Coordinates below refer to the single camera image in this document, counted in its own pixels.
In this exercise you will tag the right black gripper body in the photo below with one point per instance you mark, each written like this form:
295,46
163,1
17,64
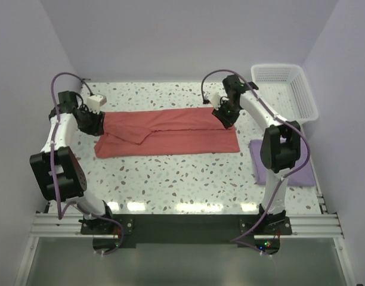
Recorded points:
228,112

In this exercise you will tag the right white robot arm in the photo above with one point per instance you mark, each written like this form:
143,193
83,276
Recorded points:
280,148

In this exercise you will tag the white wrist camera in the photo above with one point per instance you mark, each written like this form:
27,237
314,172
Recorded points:
215,100
95,102

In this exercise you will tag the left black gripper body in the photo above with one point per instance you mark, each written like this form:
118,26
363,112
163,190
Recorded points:
92,123

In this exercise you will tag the red t shirt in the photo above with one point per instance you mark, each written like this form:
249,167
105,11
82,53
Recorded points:
164,132

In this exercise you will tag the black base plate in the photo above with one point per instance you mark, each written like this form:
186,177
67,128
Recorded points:
129,231

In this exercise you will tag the folded purple t shirt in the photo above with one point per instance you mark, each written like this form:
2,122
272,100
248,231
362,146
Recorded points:
302,178

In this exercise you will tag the white plastic basket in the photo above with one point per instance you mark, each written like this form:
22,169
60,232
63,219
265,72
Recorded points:
286,89

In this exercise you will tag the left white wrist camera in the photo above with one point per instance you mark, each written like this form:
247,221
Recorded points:
95,102

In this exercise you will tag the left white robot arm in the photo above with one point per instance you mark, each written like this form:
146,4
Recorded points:
58,173

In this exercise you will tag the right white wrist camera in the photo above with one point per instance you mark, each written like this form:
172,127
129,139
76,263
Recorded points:
215,100

